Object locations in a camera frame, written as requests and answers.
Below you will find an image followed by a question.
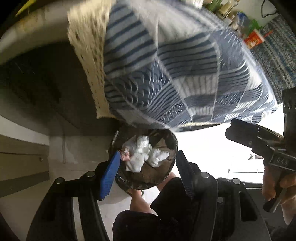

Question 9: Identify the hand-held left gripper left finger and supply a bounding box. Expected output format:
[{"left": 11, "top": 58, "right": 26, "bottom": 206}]
[{"left": 26, "top": 151, "right": 121, "bottom": 241}]

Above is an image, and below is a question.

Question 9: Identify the black cable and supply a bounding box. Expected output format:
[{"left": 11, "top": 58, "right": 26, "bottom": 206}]
[{"left": 261, "top": 0, "right": 278, "bottom": 18}]

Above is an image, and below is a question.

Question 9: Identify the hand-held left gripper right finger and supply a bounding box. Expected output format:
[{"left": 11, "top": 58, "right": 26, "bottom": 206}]
[{"left": 176, "top": 150, "right": 271, "bottom": 241}]

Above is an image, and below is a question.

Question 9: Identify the person's right hand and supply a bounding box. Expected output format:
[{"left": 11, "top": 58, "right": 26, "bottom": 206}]
[{"left": 262, "top": 166, "right": 296, "bottom": 226}]

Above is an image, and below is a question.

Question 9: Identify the bin with black bag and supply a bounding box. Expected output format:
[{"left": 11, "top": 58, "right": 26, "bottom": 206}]
[{"left": 110, "top": 128, "right": 178, "bottom": 192}]

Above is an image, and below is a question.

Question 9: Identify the grey kitchen cabinet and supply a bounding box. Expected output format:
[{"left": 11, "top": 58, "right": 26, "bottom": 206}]
[{"left": 0, "top": 42, "right": 122, "bottom": 200}]

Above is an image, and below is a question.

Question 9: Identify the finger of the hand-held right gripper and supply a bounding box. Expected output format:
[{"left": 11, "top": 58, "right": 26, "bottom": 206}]
[
  {"left": 225, "top": 127, "right": 267, "bottom": 161},
  {"left": 231, "top": 118, "right": 285, "bottom": 143}
]

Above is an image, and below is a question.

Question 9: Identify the blue white plastic bag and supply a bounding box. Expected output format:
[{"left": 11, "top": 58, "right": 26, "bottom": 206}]
[{"left": 236, "top": 11, "right": 251, "bottom": 30}]

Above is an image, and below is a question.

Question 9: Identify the large white tissue bundle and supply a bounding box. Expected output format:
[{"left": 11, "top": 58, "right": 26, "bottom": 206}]
[{"left": 126, "top": 153, "right": 146, "bottom": 173}]

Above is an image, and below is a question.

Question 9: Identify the blue white patterned tablecloth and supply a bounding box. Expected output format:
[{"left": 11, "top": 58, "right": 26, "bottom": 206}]
[{"left": 67, "top": 0, "right": 278, "bottom": 133}]

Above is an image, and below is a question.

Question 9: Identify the green packet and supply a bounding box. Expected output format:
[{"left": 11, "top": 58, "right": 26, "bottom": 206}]
[{"left": 248, "top": 20, "right": 263, "bottom": 33}]

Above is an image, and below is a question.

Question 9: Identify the person's leg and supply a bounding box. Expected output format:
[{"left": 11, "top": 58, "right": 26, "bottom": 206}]
[{"left": 113, "top": 171, "right": 208, "bottom": 241}]

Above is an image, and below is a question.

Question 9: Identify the pink red wrapper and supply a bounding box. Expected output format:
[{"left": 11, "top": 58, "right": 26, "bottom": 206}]
[{"left": 120, "top": 149, "right": 131, "bottom": 162}]

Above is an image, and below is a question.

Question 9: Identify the small white wrapper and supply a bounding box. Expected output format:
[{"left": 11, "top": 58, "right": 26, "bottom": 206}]
[{"left": 136, "top": 136, "right": 152, "bottom": 154}]

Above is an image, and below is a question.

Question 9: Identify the blue geometric patterned cloth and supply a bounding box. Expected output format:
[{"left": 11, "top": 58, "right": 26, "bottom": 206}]
[{"left": 251, "top": 16, "right": 296, "bottom": 93}]

